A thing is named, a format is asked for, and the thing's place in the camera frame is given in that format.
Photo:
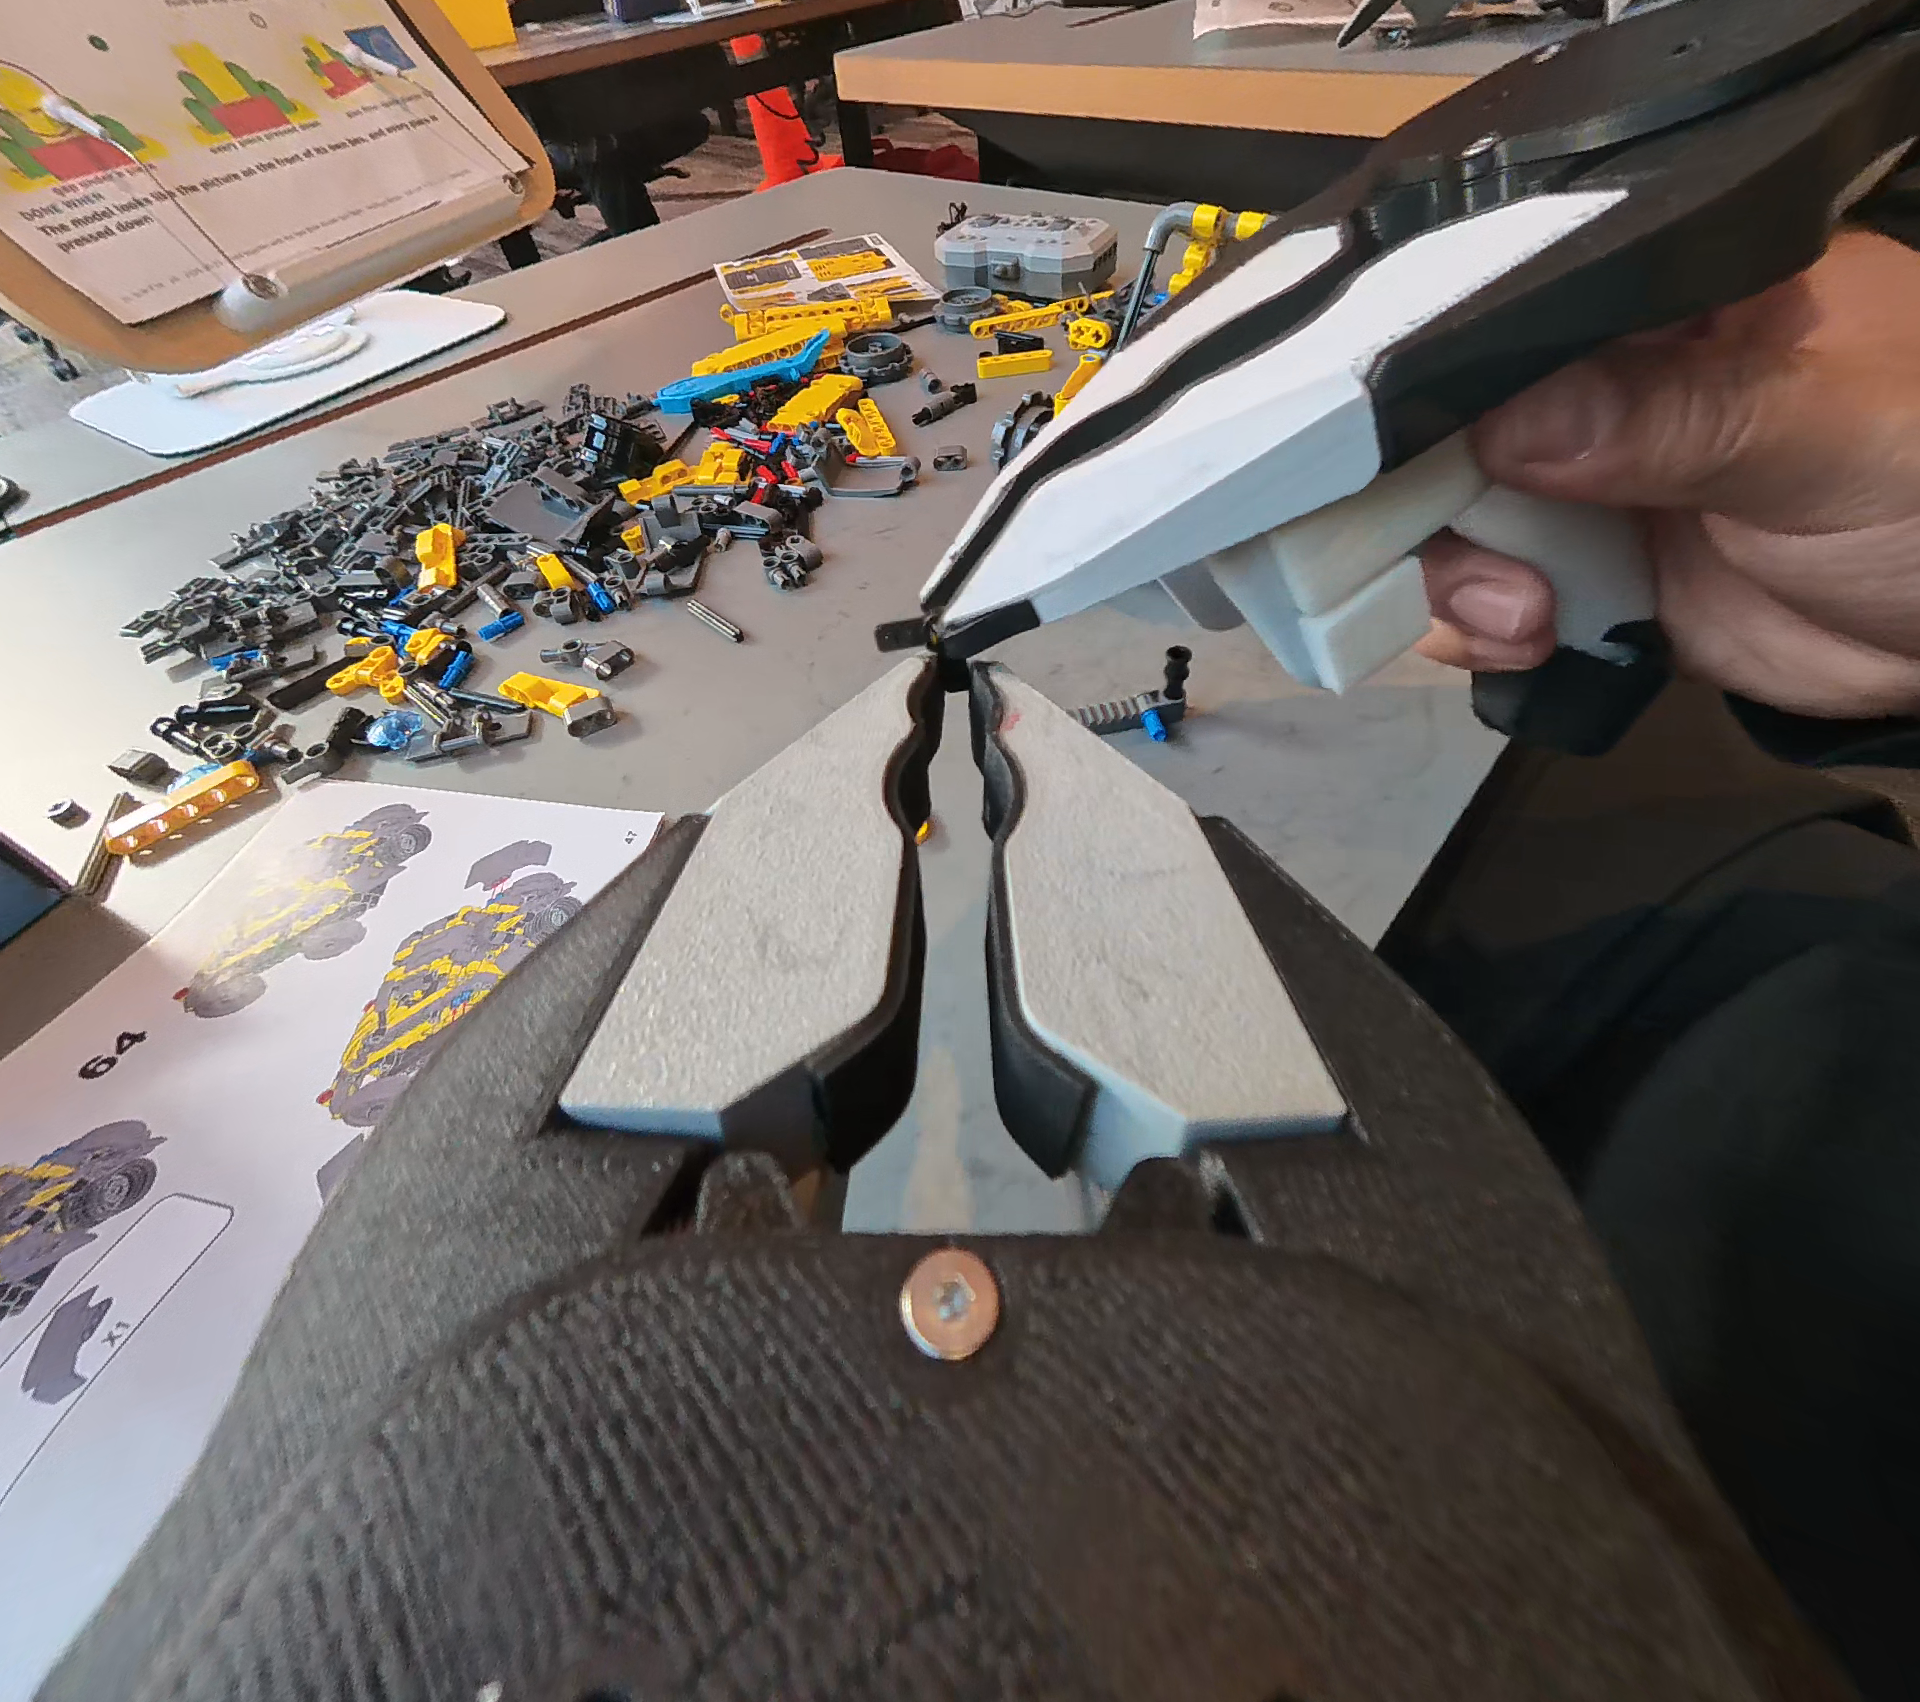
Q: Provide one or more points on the black perpendicular connector piece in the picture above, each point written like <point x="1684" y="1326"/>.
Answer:
<point x="902" y="634"/>

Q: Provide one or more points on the yellow grey sticker sheet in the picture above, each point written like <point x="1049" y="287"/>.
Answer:
<point x="819" y="275"/>

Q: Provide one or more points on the wooden table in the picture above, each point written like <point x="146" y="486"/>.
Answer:
<point x="675" y="31"/>

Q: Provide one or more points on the thin black axle rod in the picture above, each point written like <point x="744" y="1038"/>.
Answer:
<point x="717" y="622"/>

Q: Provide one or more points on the sign board on stand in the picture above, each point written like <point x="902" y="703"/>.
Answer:
<point x="480" y="126"/>

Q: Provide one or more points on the grey toy wheel hub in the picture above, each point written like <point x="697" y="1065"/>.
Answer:
<point x="964" y="311"/>
<point x="878" y="352"/>

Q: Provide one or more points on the grey gear rack piece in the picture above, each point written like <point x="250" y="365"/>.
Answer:
<point x="1124" y="708"/>

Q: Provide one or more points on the person's right hand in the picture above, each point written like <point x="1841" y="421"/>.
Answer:
<point x="1800" y="503"/>

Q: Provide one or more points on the grey table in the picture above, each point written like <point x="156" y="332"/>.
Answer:
<point x="601" y="293"/>
<point x="1124" y="74"/>

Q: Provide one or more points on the blue cardboard kit box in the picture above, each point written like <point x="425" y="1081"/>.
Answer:
<point x="31" y="893"/>

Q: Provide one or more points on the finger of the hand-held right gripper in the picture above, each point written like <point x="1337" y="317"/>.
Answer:
<point x="1230" y="442"/>
<point x="1155" y="360"/>

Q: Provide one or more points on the paper instruction booklet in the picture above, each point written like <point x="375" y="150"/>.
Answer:
<point x="225" y="1057"/>

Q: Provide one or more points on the orange traffic cone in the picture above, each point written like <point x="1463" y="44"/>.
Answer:
<point x="782" y="142"/>

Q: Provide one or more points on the grey toy control hub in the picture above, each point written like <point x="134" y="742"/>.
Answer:
<point x="1029" y="247"/>

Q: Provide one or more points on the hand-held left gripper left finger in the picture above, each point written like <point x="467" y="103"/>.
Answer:
<point x="750" y="952"/>

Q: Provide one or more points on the white stand base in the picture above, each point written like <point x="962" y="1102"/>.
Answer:
<point x="420" y="337"/>

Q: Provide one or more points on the yellow plastic bin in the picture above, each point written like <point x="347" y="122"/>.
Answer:
<point x="472" y="7"/>

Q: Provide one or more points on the yellow toy brick vehicle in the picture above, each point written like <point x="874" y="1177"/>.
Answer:
<point x="1200" y="225"/>

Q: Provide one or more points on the printed instruction sheet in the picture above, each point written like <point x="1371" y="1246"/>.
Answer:
<point x="181" y="7"/>

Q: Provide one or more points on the pile of loose brick parts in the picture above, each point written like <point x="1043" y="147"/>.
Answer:
<point x="451" y="562"/>

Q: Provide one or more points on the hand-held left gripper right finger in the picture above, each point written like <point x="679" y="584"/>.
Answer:
<point x="1155" y="967"/>

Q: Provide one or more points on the grey desk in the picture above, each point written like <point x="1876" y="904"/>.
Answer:
<point x="675" y="713"/>

